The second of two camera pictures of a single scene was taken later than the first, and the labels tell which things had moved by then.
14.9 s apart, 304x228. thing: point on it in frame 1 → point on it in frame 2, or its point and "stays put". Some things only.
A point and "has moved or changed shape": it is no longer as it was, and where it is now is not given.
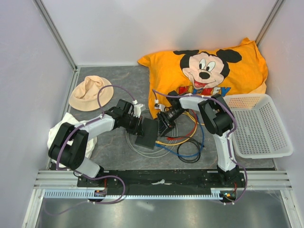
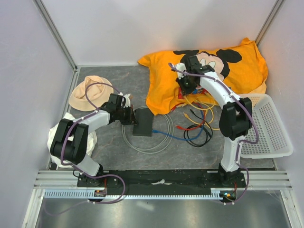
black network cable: [195, 141] → [199, 125]
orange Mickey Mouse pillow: [237, 70] stays put
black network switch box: [150, 132] has moved or changed shape
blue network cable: [179, 155] has moved or changed shape
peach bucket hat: [84, 97] stays put
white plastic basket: [259, 133] stays put
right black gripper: [165, 124] → [185, 90]
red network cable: [189, 134] has moved or changed shape
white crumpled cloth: [67, 118] stays put
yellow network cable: [174, 143] has moved or changed shape
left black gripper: [137, 129] → [131, 119]
